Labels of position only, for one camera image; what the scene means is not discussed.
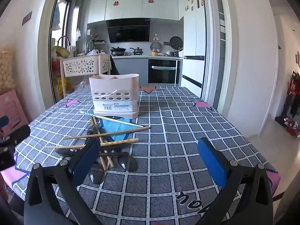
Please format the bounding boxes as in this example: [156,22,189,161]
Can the pink cushion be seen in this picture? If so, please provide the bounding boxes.
[0,89,30,136]

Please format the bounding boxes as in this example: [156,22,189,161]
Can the white refrigerator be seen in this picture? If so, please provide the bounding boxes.
[180,0,207,98]

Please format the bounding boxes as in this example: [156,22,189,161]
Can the light blue hanging cloth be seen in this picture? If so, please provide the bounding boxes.
[54,5,62,30]

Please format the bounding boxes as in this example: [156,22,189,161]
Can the cream honeycomb textured cushion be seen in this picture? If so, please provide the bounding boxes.
[0,51,16,94]

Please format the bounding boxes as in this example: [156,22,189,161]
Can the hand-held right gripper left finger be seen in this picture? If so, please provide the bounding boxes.
[23,137,104,225]

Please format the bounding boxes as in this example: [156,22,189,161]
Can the grey checked star tablecloth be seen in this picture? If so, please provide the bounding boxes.
[14,85,282,225]

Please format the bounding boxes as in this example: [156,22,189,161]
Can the pale pink plastic utensil holder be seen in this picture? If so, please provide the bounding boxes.
[88,73,140,119]

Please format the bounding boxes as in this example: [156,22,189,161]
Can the black built-in oven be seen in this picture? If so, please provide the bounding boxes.
[148,59,177,84]

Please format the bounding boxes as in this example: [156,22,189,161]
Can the grey wall switch panel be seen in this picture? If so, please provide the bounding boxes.
[22,11,33,26]

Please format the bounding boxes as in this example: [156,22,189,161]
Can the beige perforated storage cart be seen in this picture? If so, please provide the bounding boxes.
[60,53,112,99]

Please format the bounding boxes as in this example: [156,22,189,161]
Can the white upper kitchen cabinets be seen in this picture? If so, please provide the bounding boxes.
[87,0,184,24]

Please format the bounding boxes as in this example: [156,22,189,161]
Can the yellow packaging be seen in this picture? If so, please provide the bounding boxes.
[57,77,71,93]

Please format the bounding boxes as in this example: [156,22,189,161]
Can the dark round hanging pan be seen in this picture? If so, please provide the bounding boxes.
[170,36,183,48]

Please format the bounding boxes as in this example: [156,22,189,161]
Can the red decorations pile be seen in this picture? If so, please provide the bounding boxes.
[275,71,300,137]

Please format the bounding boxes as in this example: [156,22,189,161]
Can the black range hood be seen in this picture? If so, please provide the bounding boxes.
[106,18,150,44]

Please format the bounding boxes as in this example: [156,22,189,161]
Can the yellow green plastic bowl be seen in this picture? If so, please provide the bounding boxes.
[53,46,70,58]

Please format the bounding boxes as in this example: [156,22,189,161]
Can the curved metal faucet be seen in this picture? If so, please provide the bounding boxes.
[57,36,71,52]

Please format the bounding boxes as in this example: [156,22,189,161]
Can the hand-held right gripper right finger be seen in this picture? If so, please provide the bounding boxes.
[197,137,273,225]

